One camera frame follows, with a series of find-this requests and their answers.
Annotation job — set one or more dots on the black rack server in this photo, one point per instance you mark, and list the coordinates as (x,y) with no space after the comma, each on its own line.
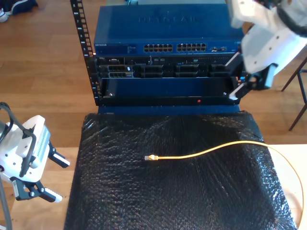
(168,62)

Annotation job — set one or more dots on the white sneaker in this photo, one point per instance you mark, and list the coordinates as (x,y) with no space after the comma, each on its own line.
(2,15)

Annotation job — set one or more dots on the blue Netgear network switch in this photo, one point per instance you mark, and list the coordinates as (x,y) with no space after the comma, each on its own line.
(168,28)

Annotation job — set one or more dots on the dark blue sneaker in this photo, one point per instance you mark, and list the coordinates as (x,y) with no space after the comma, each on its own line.
(24,6)

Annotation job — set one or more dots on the blue rack base plate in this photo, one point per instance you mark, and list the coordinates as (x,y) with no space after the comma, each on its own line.
(168,110)

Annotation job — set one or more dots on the small grey object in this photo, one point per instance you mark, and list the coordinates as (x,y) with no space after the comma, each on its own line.
(133,2)

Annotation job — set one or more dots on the black bubble wrap mat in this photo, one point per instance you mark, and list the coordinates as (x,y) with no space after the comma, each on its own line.
(168,191)

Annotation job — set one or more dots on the black perforated rack post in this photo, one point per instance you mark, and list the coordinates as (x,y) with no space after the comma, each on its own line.
(81,24)
(240,76)

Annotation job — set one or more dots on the dark metal stool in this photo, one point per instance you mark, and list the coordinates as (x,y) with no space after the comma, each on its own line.
(293,75)

